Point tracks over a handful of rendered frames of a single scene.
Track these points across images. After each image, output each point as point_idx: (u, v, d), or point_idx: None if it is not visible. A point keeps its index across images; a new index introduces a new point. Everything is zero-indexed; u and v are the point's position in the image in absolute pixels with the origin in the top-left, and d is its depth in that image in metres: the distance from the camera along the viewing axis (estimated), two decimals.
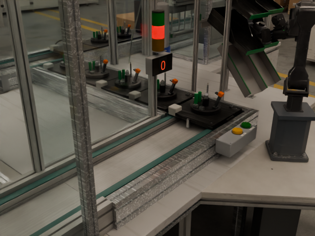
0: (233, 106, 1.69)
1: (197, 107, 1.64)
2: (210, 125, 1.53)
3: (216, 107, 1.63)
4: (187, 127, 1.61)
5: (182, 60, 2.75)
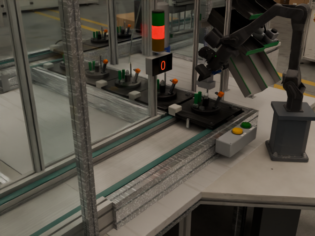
0: (233, 106, 1.69)
1: (197, 107, 1.64)
2: (210, 125, 1.53)
3: (216, 107, 1.63)
4: (187, 127, 1.61)
5: (182, 60, 2.75)
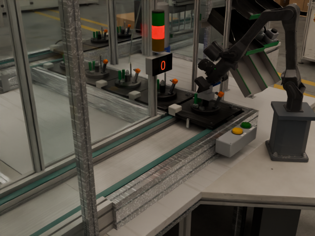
0: (233, 106, 1.69)
1: (197, 107, 1.64)
2: (210, 125, 1.53)
3: (216, 107, 1.63)
4: (187, 127, 1.61)
5: (182, 60, 2.75)
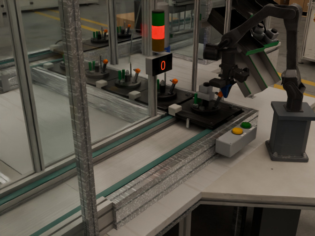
0: (233, 106, 1.69)
1: (197, 107, 1.64)
2: (210, 125, 1.53)
3: (216, 107, 1.63)
4: (187, 127, 1.61)
5: (182, 60, 2.75)
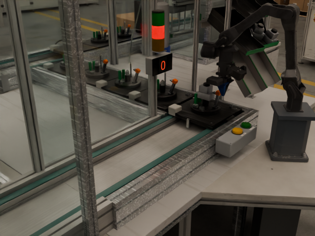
0: (233, 106, 1.69)
1: (197, 107, 1.64)
2: (210, 125, 1.53)
3: (216, 107, 1.63)
4: (187, 127, 1.61)
5: (182, 60, 2.75)
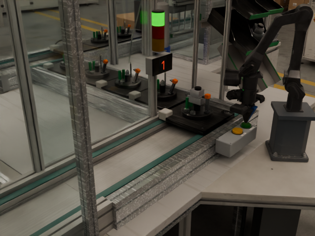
0: (225, 110, 1.64)
1: (188, 112, 1.60)
2: (201, 131, 1.49)
3: (208, 112, 1.59)
4: None
5: (182, 60, 2.75)
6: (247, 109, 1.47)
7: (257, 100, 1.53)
